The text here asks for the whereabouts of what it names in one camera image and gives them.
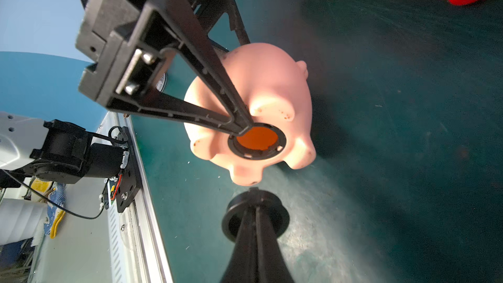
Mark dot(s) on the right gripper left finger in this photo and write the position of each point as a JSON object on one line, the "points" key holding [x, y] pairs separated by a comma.
{"points": [[242, 265]]}

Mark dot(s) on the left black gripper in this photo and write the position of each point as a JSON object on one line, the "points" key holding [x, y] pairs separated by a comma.
{"points": [[161, 64]]}

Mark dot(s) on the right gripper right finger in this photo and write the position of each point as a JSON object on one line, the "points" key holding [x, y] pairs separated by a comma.
{"points": [[271, 265]]}

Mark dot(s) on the black round plug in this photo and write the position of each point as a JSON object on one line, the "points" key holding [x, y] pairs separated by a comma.
{"points": [[254, 200]]}

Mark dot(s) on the tan piggy bank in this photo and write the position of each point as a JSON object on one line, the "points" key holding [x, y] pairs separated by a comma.
{"points": [[274, 88]]}

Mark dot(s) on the aluminium front rail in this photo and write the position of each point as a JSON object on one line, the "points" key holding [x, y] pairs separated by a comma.
{"points": [[136, 248]]}

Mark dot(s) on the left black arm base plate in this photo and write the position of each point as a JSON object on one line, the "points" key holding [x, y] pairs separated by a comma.
{"points": [[122, 189]]}

